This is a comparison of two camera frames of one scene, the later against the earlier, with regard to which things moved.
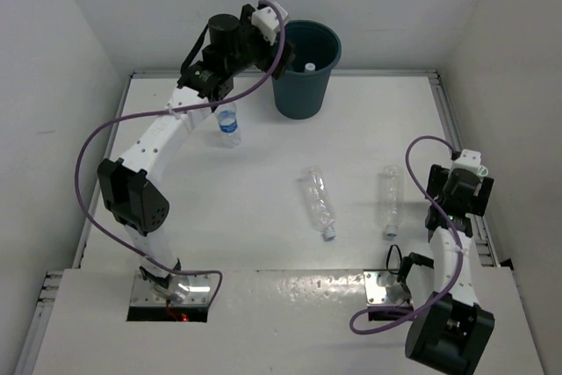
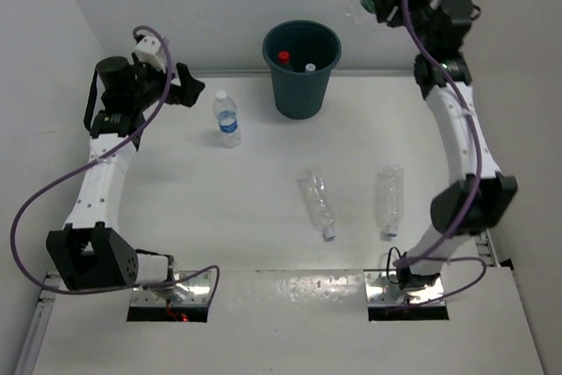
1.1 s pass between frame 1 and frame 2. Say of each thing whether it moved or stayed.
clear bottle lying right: stayed
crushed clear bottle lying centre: stayed
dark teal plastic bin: stayed
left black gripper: moved
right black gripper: moved
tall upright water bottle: stayed
